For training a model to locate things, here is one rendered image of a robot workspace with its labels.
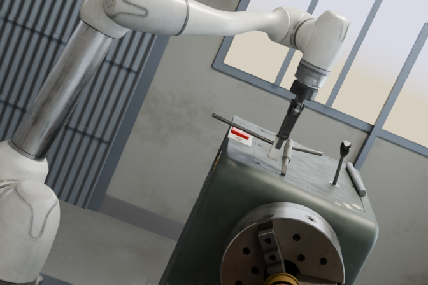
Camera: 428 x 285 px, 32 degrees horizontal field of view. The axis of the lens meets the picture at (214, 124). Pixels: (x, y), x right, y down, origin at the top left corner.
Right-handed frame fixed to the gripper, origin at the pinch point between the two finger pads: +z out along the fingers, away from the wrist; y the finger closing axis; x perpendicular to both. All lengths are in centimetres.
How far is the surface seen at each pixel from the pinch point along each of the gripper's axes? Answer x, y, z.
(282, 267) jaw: 9.7, 39.2, 17.5
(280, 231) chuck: 6.6, 31.2, 12.0
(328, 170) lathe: 20.0, -23.1, 5.5
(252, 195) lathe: -2.0, 15.7, 11.3
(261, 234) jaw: 2.2, 34.9, 13.4
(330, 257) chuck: 20.8, 31.2, 12.9
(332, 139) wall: 50, -229, 36
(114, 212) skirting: -52, -214, 128
